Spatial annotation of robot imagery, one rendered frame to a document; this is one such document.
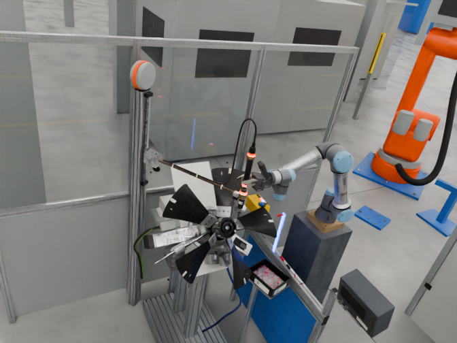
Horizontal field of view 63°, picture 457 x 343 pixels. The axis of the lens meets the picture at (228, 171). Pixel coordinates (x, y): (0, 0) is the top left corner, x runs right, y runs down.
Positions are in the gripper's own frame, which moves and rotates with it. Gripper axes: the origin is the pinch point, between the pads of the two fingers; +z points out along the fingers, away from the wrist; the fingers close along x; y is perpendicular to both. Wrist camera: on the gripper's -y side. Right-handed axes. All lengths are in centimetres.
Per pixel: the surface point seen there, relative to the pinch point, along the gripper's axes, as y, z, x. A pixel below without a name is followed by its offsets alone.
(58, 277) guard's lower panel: 116, 91, 70
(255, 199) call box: 43, -38, 32
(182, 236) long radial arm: 39.4, 27.5, 6.9
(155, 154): 8, 32, 48
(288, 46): -54, -65, 70
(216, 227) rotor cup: 28.1, 12.3, -3.3
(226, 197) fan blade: 18.4, 1.3, 9.8
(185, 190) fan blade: 10.0, 26.9, 11.1
